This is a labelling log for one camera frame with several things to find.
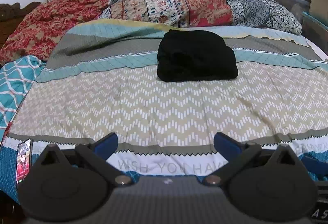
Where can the floral patchwork blanket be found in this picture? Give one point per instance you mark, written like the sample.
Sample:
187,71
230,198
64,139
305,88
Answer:
199,6

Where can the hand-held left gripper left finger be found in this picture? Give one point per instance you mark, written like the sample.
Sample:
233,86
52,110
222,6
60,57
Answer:
105,143

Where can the black pants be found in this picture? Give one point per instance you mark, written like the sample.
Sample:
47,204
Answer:
197,57

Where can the black smartphone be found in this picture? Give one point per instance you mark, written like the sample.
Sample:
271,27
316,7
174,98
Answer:
24,161

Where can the zigzag striped quilted bedspread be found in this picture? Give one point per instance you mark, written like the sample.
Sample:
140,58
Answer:
153,103

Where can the dark wooden headboard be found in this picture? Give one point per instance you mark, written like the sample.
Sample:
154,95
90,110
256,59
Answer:
11,12

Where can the teal lattice bedsheet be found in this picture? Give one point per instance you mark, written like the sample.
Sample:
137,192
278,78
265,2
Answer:
15,83

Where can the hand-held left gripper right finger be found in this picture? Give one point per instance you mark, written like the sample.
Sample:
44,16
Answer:
225,143

